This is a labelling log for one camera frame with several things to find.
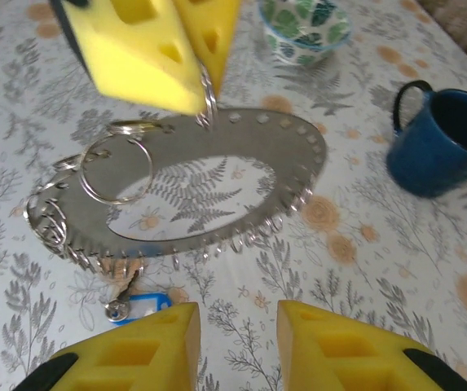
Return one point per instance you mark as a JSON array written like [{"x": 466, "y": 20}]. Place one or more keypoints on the dark blue enamel mug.
[{"x": 428, "y": 163}]

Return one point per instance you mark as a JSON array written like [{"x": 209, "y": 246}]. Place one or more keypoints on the green leaf pattern bowl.
[{"x": 298, "y": 36}]

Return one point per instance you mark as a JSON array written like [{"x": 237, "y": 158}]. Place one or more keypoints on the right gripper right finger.
[{"x": 339, "y": 358}]

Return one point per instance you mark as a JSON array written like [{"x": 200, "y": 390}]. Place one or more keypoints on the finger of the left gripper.
[
  {"x": 217, "y": 24},
  {"x": 135, "y": 49}
]

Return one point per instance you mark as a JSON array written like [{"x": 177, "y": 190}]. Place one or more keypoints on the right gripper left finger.
[{"x": 135, "y": 358}]

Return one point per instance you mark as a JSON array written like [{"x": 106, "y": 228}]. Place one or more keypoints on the key with blue tag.
[{"x": 143, "y": 305}]

